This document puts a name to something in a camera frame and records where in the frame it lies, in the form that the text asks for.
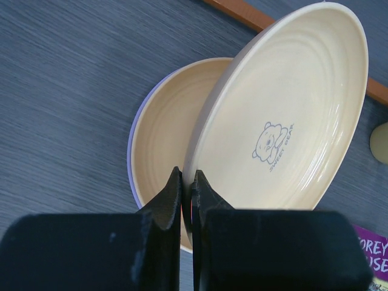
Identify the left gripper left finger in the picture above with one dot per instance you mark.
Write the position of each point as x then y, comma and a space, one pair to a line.
102, 251

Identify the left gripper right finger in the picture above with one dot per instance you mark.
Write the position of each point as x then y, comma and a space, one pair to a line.
236, 249

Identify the purple plate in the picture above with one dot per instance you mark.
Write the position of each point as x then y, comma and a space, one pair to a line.
131, 141

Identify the yellow plate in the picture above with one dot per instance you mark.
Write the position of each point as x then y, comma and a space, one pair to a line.
164, 128
261, 143

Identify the orange wooden shelf rack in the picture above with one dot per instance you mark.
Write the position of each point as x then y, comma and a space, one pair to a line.
334, 54

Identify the purple treehouse book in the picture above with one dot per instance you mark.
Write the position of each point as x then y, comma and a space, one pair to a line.
375, 249

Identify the yellow mug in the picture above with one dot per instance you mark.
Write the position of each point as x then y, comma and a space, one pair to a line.
379, 143

